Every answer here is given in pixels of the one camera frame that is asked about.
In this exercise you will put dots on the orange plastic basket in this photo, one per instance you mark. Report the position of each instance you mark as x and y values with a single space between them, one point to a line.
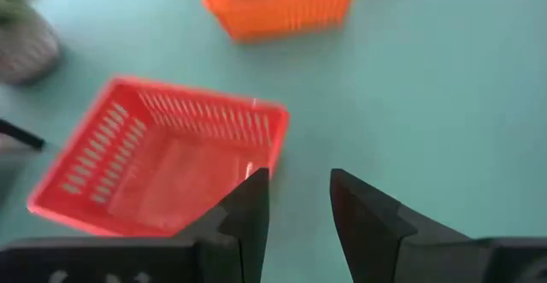
278 9

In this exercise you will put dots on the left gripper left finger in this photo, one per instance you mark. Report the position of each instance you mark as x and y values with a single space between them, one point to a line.
239 240

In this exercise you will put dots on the red plastic basket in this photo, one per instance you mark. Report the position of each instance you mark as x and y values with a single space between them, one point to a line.
149 180

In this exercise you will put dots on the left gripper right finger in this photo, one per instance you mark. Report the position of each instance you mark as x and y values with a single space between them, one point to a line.
372 240

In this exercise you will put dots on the artificial green potted plant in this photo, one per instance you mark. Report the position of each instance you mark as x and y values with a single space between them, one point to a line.
25 48

